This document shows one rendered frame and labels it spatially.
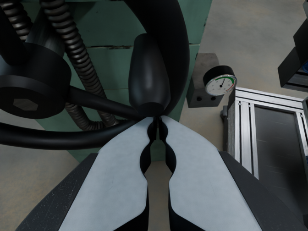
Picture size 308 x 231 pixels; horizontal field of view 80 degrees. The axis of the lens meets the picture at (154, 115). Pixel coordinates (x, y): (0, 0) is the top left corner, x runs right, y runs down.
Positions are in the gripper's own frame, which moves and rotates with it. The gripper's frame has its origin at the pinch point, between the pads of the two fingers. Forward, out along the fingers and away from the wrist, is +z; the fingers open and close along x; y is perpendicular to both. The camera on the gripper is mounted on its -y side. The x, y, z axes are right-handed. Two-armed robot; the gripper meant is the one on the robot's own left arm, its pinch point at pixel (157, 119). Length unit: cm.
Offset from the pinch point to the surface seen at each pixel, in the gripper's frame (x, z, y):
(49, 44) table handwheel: -10.5, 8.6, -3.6
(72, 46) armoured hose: -9.5, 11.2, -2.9
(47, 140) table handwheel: -15.7, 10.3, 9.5
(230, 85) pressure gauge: 14.9, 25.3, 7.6
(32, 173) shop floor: -63, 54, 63
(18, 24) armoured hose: -13.8, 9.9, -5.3
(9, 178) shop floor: -73, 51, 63
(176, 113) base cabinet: 5.8, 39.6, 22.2
